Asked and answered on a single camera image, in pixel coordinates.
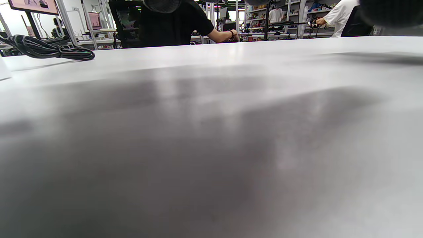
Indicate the black office chair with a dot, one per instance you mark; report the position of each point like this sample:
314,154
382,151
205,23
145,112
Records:
124,23
356,24

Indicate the small monitor with pink screen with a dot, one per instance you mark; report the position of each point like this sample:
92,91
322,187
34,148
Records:
95,20

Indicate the computer monitor with pink screen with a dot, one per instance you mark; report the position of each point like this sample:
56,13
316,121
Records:
33,5

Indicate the black tripod stand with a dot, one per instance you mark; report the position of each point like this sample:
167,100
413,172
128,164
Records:
266,24

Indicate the person's left hand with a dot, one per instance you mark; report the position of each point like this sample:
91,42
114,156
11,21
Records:
393,13

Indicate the white storage shelf rack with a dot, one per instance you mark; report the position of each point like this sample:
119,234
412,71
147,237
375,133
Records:
297,16

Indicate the black monitor stand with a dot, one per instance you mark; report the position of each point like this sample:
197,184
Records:
33,24

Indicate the silver aluminium frame post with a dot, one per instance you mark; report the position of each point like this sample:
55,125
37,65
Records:
67,23

